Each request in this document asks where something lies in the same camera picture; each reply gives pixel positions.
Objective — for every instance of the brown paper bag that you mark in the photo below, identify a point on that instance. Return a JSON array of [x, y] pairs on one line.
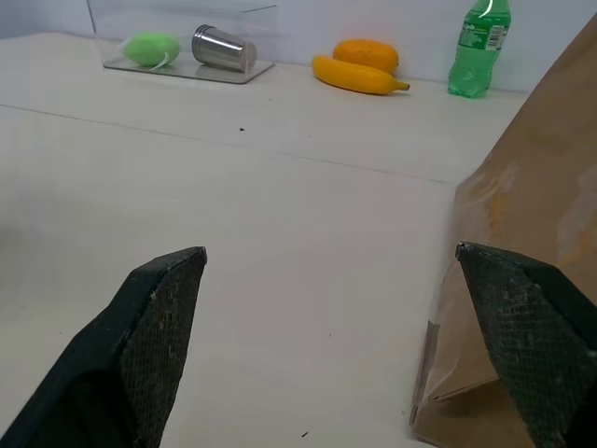
[[541, 196]]

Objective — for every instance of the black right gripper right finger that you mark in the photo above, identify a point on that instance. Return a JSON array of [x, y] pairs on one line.
[[527, 326]]

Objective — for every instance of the orange mango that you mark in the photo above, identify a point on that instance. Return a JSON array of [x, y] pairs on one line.
[[366, 52]]

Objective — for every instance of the green round fruit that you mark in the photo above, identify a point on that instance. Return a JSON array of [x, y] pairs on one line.
[[151, 48]]

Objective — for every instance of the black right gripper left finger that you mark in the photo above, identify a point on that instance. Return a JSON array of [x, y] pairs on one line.
[[116, 354]]

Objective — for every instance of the green plastic soda bottle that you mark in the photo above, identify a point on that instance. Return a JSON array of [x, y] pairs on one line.
[[476, 51]]

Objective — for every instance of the clear plastic box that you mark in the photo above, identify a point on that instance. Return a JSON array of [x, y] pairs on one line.
[[186, 42]]

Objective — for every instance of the stainless steel cup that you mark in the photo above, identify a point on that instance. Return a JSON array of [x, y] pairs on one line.
[[223, 49]]

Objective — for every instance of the yellow banana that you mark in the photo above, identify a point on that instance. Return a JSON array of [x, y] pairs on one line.
[[354, 75]]

